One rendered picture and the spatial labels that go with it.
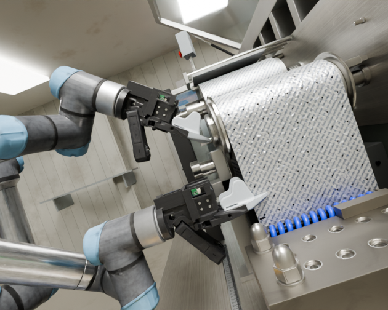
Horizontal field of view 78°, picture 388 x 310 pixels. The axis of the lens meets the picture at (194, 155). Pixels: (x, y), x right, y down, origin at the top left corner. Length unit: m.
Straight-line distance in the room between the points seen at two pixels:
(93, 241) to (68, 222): 4.84
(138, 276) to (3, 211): 0.53
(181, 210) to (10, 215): 0.59
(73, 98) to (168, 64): 4.00
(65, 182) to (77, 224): 0.82
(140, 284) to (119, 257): 0.07
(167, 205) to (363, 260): 0.31
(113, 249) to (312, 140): 0.43
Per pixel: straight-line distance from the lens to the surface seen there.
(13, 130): 0.52
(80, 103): 0.58
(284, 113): 0.50
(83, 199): 5.07
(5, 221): 0.93
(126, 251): 0.50
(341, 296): 0.36
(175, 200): 0.47
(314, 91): 0.52
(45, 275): 0.60
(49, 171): 5.34
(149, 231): 0.47
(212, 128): 0.49
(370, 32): 0.61
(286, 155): 0.50
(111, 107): 0.55
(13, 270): 0.59
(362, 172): 0.56
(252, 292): 0.60
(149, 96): 0.54
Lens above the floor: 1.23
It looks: 2 degrees down
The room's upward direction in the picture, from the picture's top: 20 degrees counter-clockwise
